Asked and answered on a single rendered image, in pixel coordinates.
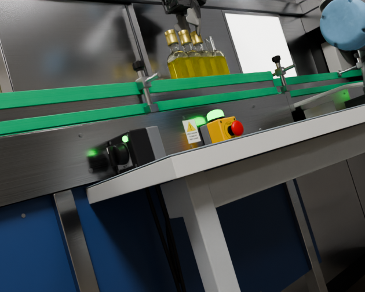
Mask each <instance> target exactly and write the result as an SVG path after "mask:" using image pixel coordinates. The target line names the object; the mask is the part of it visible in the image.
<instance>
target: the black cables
mask: <svg viewBox="0 0 365 292"><path fill-rule="evenodd" d="M155 188H156V192H157V194H158V198H159V201H160V205H161V208H162V211H163V215H164V218H165V224H166V236H167V243H168V247H169V250H168V248H167V244H166V241H165V238H164V236H163V232H162V229H161V226H160V223H159V220H158V216H157V214H156V211H155V207H154V204H153V201H152V198H151V194H150V191H149V188H148V187H147V188H145V191H146V194H147V198H148V201H149V205H150V207H151V211H152V214H153V217H154V220H155V223H156V226H157V229H158V232H159V236H160V239H161V241H162V244H163V248H164V250H165V253H166V257H167V260H168V263H169V266H170V269H171V272H172V275H173V279H174V282H175V285H176V289H177V292H181V289H180V285H179V283H180V284H181V288H182V292H186V289H185V284H184V279H183V275H182V271H181V266H180V261H179V257H178V252H177V248H176V243H175V240H174V236H173V231H172V229H171V225H170V221H169V214H168V212H167V211H166V208H165V204H164V201H163V198H162V194H161V191H160V188H159V184H157V185H155ZM172 248H173V249H172ZM169 252H170V253H169ZM173 253H174V254H173ZM174 258H175V259H174ZM176 266H177V267H176Z"/></svg>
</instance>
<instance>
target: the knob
mask: <svg viewBox="0 0 365 292"><path fill-rule="evenodd" d="M106 150H107V154H108V157H109V161H110V164H111V167H113V166H117V165H125V164H127V163H128V161H129V151H128V148H127V147H126V146H125V145H124V144H122V143H120V144H117V145H114V146H110V147H107V148H106Z"/></svg>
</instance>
